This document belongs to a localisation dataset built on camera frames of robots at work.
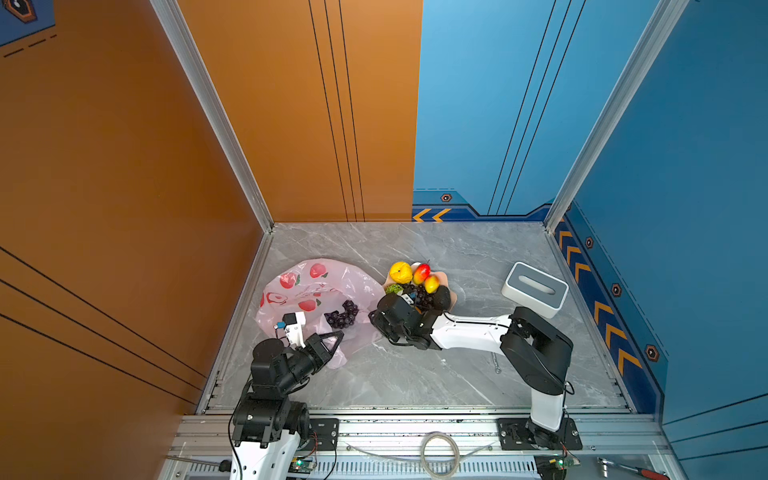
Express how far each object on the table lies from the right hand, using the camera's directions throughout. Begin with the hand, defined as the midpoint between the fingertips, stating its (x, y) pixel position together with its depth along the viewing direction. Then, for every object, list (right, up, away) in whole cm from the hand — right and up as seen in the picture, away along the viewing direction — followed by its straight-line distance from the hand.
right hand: (364, 319), depth 87 cm
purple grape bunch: (-6, -1, +3) cm, 7 cm away
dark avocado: (+23, +6, +3) cm, 24 cm away
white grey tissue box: (+53, +8, +10) cm, 54 cm away
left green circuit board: (-13, -31, -16) cm, 37 cm away
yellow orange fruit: (+11, +13, +7) cm, 19 cm away
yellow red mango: (+20, +10, +5) cm, 23 cm away
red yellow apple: (+18, +13, +10) cm, 24 cm away
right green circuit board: (+49, -30, -17) cm, 60 cm away
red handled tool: (+66, -31, -19) cm, 75 cm away
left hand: (-3, 0, -15) cm, 15 cm away
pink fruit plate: (+25, +10, +10) cm, 28 cm away
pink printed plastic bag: (-9, +6, +3) cm, 12 cm away
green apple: (+9, +8, +5) cm, 13 cm away
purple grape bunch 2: (+18, +5, +8) cm, 20 cm away
